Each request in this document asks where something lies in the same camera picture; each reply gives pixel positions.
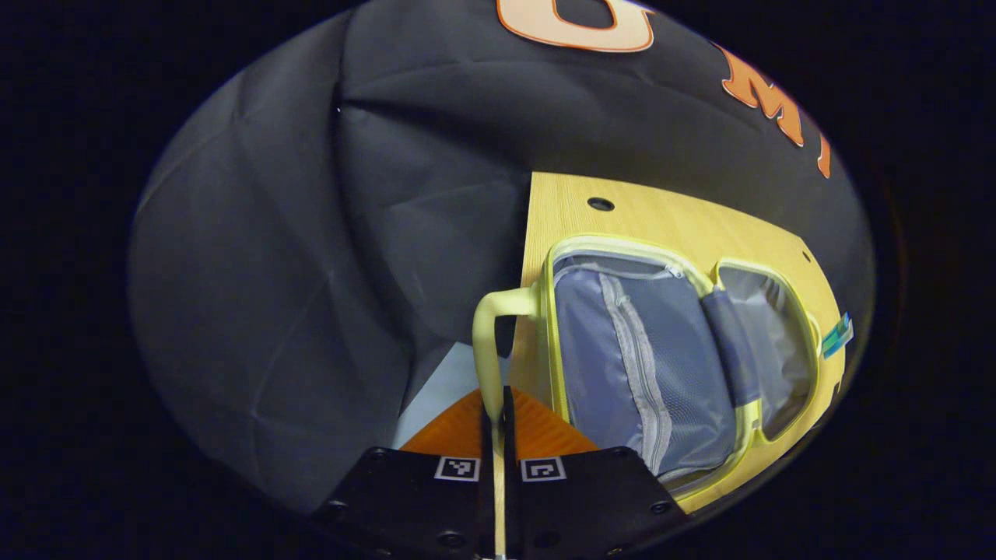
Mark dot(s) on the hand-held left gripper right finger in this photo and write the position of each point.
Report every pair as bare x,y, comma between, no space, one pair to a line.
511,505

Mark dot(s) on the pale yellow suitcase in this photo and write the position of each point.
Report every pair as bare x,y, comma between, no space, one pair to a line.
622,350

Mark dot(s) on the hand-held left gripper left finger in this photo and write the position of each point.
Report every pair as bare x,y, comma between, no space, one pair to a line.
486,505

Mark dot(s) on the black backdrop cloth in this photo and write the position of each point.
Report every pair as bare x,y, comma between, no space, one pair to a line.
311,233

